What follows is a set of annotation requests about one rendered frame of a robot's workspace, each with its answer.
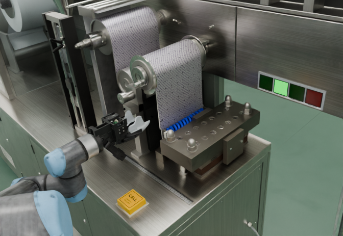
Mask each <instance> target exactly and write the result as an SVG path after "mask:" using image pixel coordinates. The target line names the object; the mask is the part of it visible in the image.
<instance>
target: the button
mask: <svg viewBox="0 0 343 236"><path fill-rule="evenodd" d="M117 203H118V205H119V206H120V207H121V208H123V209H124V210H125V211H126V212H127V213H128V214H129V215H131V214H132V213H134V212H135V211H137V210H138V209H139V208H141V207H142V206H143V205H145V204H146V201H145V198H144V197H142V196H141V195H140V194H138V193H137V192H136V191H135V190H133V189H132V190H131V191H129V192H128V193H126V194H125V195H123V196H122V197H120V198H119V199H117Z"/></svg>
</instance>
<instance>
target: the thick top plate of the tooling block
mask: <svg viewBox="0 0 343 236"><path fill-rule="evenodd" d="M232 103H233V106H231V107H226V106H224V102H222V103H221V104H219V105H218V106H216V107H214V108H213V113H212V114H210V115H209V116H207V117H205V118H204V119H202V120H201V121H199V122H197V123H196V122H194V121H191V122H190V123H188V124H186V125H185V126H183V127H181V128H180V129H178V130H176V131H175V132H174V134H175V136H176V141H175V142H173V143H168V142H167V141H166V138H163V139H162V140H160V148H161V153H162V154H163V155H164V156H166V157H168V158H169V159H171V160H172V161H174V162H176V163H177V164H179V165H180V166H182V167H184V168H185V169H187V170H189V171H190V172H194V171H195V170H196V169H198V168H199V167H200V166H202V165H203V164H205V163H206V162H208V161H209V160H210V159H212V158H213V157H214V156H216V155H217V154H218V153H220V152H221V151H223V139H224V138H226V137H227V136H229V135H230V134H232V133H233V132H235V131H236V130H237V129H239V128H242V129H244V134H246V133H247V132H248V131H250V130H251V129H253V128H254V127H255V126H257V125H258V124H259V122H260V111H259V110H256V109H254V108H252V113H251V114H249V115H246V114H244V113H243V107H244V105H243V104H241V103H238V102H235V101H232ZM190 138H193V139H194V140H195V143H196V145H197V151H196V152H188V151H187V144H188V140H189V139H190Z"/></svg>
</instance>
